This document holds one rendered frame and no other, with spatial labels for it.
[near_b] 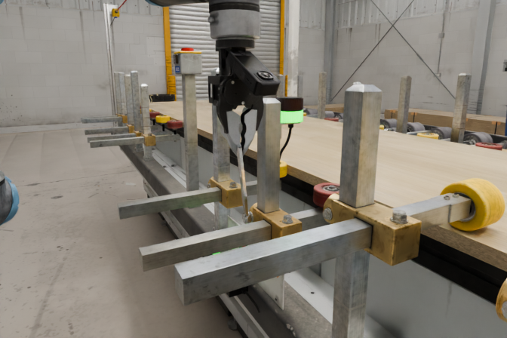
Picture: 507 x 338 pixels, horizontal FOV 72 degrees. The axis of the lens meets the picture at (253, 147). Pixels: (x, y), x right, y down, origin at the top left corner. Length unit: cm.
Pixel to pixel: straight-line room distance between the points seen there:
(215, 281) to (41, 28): 809
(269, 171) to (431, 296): 38
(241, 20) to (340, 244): 39
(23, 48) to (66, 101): 122
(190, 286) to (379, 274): 54
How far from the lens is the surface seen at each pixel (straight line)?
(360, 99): 48
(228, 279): 38
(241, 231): 68
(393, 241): 47
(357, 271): 56
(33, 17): 837
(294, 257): 42
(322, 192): 76
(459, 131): 168
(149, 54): 857
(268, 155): 70
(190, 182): 120
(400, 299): 82
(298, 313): 75
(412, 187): 87
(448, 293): 74
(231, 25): 62
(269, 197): 72
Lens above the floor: 115
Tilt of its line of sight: 12 degrees down
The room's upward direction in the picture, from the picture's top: straight up
